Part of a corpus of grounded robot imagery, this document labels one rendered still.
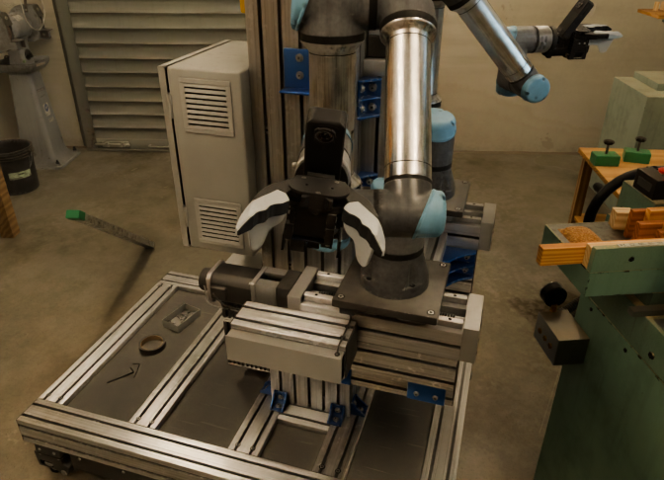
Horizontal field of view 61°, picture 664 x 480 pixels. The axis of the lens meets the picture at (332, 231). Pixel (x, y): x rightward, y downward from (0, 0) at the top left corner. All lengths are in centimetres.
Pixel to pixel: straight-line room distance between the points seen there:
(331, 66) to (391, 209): 31
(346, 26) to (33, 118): 356
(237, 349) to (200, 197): 40
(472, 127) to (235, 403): 301
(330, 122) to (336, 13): 40
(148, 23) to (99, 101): 69
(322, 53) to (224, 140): 41
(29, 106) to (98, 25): 72
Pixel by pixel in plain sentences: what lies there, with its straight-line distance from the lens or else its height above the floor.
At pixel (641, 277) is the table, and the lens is 132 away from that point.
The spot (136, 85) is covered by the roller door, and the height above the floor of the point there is 48.
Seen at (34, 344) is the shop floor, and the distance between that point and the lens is 266.
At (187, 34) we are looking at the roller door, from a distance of 421.
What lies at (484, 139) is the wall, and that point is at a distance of 437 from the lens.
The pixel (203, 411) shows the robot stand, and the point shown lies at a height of 21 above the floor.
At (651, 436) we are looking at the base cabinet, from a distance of 141.
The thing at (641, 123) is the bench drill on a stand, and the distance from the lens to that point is 352.
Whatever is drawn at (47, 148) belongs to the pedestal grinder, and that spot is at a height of 13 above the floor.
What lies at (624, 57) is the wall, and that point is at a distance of 449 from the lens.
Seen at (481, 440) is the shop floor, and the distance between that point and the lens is 208.
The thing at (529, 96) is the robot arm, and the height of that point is 110.
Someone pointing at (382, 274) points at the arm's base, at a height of 87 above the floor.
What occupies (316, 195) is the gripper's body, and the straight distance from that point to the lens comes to 65.
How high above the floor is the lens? 152
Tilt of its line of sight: 29 degrees down
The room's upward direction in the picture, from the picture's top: straight up
